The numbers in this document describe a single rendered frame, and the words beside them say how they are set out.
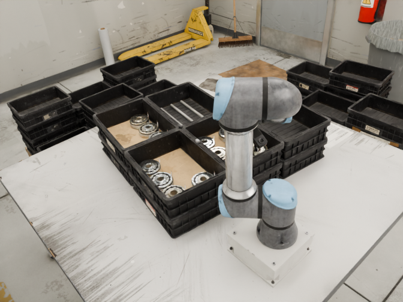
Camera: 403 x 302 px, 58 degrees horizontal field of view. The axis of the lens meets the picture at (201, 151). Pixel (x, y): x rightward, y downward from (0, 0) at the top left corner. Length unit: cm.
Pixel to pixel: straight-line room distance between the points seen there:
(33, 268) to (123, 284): 122
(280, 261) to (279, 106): 60
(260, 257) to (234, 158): 41
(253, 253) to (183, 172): 50
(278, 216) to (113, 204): 81
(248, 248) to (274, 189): 25
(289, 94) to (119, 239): 95
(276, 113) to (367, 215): 85
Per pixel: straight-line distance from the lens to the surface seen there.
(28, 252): 271
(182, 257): 149
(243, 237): 141
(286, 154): 171
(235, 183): 118
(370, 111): 285
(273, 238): 135
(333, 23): 455
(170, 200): 138
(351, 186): 183
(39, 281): 253
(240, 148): 108
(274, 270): 133
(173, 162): 170
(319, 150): 190
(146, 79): 332
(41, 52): 470
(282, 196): 124
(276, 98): 97
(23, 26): 459
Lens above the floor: 188
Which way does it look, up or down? 37 degrees down
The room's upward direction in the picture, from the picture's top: 4 degrees counter-clockwise
